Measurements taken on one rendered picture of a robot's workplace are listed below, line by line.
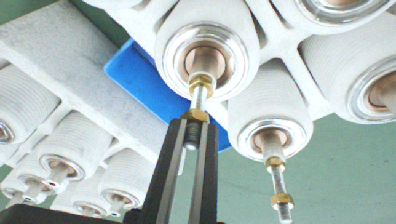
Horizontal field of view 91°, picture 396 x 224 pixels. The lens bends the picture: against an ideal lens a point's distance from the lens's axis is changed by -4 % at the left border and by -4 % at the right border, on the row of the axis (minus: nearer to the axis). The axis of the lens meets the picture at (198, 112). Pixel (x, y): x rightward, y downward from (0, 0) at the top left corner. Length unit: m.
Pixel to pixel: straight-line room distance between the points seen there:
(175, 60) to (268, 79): 0.12
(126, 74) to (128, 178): 0.20
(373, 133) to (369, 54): 0.52
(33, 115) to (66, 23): 0.18
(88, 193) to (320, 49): 0.48
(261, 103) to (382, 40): 0.11
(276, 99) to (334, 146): 0.50
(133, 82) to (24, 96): 0.17
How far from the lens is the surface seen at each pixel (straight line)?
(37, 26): 0.43
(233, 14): 0.17
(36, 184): 0.51
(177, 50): 0.18
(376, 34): 0.23
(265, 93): 0.23
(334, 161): 0.78
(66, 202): 0.62
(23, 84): 0.39
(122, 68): 0.42
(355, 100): 0.23
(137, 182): 0.41
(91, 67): 0.42
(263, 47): 0.26
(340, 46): 0.24
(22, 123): 0.37
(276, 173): 0.22
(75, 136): 0.38
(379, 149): 0.79
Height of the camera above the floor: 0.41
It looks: 48 degrees down
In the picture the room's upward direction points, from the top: 171 degrees counter-clockwise
